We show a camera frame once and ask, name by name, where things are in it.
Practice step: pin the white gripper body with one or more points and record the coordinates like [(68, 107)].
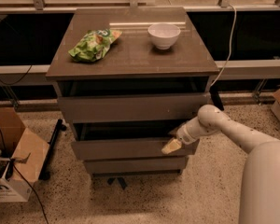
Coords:
[(187, 133)]

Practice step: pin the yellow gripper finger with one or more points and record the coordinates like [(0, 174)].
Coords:
[(173, 145)]

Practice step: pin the grey drawer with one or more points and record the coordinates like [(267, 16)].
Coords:
[(137, 165), (132, 107), (123, 140)]

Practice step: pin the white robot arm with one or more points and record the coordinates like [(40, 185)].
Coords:
[(260, 190)]

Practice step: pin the grey bottom drawer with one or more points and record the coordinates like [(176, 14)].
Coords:
[(137, 165)]

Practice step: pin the grey top drawer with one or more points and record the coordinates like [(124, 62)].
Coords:
[(132, 107)]

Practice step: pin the grey drawer cabinet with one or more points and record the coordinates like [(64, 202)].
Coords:
[(133, 65)]

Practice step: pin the white bowl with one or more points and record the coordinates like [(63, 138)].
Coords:
[(163, 35)]

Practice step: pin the green chip bag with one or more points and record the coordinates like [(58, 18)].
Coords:
[(94, 45)]

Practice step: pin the black stand leg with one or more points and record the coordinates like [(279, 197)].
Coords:
[(45, 174)]

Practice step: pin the cardboard box left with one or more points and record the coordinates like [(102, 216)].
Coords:
[(20, 143)]

